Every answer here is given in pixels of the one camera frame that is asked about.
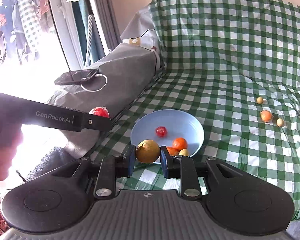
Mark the orange peach fruit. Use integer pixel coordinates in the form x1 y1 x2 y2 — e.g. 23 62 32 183
260 110 273 122

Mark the red round fruit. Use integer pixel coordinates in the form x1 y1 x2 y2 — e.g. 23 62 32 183
89 107 110 119

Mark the person's left hand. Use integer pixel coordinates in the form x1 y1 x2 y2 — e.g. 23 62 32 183
0 124 23 181

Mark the tan round fruit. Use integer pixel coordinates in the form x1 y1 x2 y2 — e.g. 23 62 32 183
179 149 190 157

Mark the small tan fruit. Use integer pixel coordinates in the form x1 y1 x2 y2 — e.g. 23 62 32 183
136 139 160 164
276 118 284 127
256 96 263 104

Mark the white charging cable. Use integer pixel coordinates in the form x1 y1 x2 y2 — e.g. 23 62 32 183
79 73 108 92

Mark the light blue plate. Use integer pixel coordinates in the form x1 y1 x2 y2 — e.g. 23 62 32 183
130 109 205 164

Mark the black smartphone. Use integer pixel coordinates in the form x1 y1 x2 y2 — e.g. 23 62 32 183
54 69 99 86

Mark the green white checkered cloth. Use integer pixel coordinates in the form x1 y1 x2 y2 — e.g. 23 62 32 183
93 0 300 219

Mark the red fruit in plate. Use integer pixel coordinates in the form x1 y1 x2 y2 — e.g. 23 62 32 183
155 126 167 138

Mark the orange fruit in plate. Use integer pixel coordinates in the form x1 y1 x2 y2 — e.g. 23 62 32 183
172 137 188 151

